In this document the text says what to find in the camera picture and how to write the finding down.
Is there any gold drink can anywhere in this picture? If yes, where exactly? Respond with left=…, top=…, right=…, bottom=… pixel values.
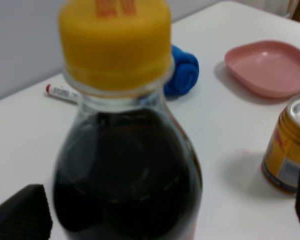
left=261, top=94, right=300, bottom=195

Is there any red whiteboard marker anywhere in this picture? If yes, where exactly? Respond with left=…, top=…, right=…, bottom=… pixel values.
left=45, top=84, right=79, bottom=103

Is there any rolled blue towel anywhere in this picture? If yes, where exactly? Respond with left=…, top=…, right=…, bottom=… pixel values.
left=163, top=45, right=200, bottom=97

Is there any pink square plate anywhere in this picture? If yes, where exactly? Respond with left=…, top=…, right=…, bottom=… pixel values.
left=224, top=40, right=300, bottom=100

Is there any cola bottle yellow cap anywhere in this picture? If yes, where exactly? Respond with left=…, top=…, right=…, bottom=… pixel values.
left=53, top=0, right=203, bottom=240

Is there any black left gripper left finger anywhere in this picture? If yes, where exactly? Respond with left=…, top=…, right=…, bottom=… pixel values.
left=0, top=184, right=53, bottom=240

